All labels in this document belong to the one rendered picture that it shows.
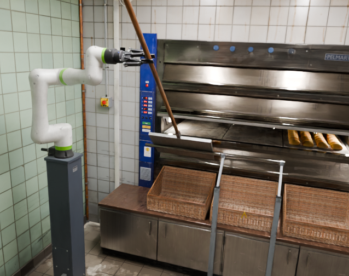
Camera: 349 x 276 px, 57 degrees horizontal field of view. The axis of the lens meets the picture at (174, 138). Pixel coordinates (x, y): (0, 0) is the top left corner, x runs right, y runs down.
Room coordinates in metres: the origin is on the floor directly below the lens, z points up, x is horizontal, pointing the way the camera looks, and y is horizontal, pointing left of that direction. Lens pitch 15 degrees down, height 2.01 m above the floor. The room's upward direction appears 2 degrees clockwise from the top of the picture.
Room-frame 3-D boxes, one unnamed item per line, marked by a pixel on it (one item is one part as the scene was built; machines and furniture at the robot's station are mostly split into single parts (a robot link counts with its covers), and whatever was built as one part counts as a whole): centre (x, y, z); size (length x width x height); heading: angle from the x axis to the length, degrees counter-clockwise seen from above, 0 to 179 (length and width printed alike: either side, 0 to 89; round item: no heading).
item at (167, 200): (2.84, -0.10, 0.72); 0.56 x 0.49 x 0.28; 74
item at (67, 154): (2.34, 0.89, 1.23); 0.26 x 0.15 x 0.06; 74
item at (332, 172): (2.94, -0.72, 1.02); 1.79 x 0.11 x 0.19; 73
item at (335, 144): (3.19, -1.41, 1.21); 0.61 x 0.48 x 0.06; 163
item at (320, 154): (2.96, -0.73, 1.16); 1.80 x 0.06 x 0.04; 73
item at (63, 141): (2.32, 0.84, 1.36); 0.16 x 0.13 x 0.19; 134
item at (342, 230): (2.50, -1.24, 0.72); 0.56 x 0.49 x 0.28; 74
